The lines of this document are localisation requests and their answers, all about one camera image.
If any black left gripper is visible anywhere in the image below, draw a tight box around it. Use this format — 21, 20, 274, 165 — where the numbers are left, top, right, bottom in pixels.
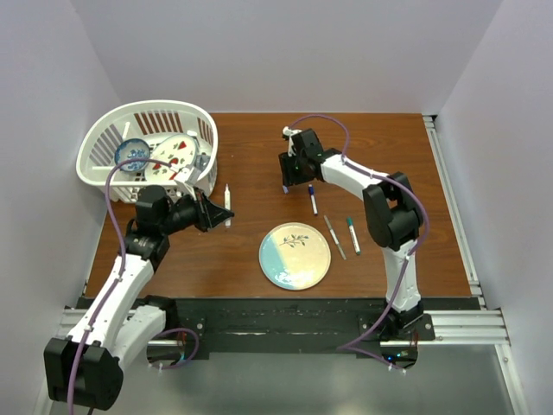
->
159, 186, 232, 235

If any silver white pen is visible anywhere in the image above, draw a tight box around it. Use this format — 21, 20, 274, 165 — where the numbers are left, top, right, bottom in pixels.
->
224, 184, 232, 228

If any white purple marker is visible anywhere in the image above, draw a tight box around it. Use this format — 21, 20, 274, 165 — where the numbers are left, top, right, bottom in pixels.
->
308, 184, 319, 216

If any teal white marker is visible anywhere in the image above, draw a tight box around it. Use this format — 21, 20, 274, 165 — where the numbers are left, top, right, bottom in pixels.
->
346, 217, 361, 255

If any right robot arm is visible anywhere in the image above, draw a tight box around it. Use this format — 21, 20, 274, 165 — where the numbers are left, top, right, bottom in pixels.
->
279, 126, 429, 342

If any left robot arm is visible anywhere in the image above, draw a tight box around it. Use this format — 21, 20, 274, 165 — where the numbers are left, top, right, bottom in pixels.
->
43, 185, 234, 411

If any white plate red pattern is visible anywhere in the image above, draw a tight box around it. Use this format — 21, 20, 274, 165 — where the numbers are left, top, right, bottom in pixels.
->
144, 134, 199, 182

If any blue and cream plate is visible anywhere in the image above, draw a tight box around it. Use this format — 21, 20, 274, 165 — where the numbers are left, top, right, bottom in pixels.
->
258, 222, 332, 291

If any white plastic dish basket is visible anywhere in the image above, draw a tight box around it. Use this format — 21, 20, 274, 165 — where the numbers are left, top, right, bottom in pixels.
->
76, 99, 219, 203

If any blue white patterned bowl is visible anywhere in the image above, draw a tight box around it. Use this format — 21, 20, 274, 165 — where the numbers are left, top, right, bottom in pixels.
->
114, 138, 150, 173

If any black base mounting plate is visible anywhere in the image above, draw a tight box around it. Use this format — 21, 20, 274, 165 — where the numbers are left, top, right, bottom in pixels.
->
116, 297, 466, 360

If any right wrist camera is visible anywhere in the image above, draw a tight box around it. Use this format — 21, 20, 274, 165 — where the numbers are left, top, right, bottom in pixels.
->
283, 126, 302, 156

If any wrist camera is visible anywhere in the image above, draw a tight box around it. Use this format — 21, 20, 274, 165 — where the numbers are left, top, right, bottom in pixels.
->
283, 126, 302, 156
174, 167, 200, 198

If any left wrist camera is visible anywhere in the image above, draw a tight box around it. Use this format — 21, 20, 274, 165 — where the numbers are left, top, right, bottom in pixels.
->
174, 167, 200, 198

